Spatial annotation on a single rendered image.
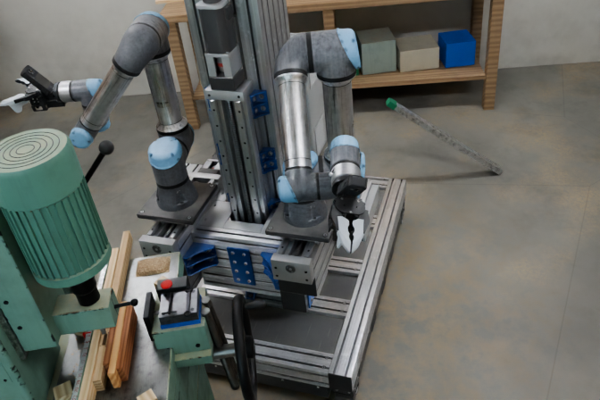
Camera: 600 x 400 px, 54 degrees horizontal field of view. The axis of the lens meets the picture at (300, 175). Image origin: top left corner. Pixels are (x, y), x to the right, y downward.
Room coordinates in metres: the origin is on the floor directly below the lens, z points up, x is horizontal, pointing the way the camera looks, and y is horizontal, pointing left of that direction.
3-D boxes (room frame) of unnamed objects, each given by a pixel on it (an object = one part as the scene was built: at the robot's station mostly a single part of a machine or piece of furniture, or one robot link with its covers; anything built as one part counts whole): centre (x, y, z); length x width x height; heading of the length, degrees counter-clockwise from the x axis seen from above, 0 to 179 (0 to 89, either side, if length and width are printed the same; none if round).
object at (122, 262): (1.19, 0.55, 0.92); 0.56 x 0.02 x 0.04; 2
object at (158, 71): (1.91, 0.44, 1.19); 0.15 x 0.12 x 0.55; 173
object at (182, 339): (1.09, 0.35, 0.91); 0.15 x 0.14 x 0.09; 2
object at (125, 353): (1.04, 0.49, 0.93); 0.20 x 0.02 x 0.05; 2
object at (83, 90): (1.94, 0.70, 1.21); 0.11 x 0.08 x 0.09; 83
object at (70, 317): (1.05, 0.56, 1.03); 0.14 x 0.07 x 0.09; 92
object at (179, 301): (1.10, 0.35, 0.99); 0.13 x 0.11 x 0.06; 2
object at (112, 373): (1.03, 0.50, 0.93); 0.23 x 0.02 x 0.06; 2
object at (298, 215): (1.60, 0.00, 0.87); 0.15 x 0.15 x 0.10
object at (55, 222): (1.05, 0.54, 1.35); 0.18 x 0.18 x 0.31
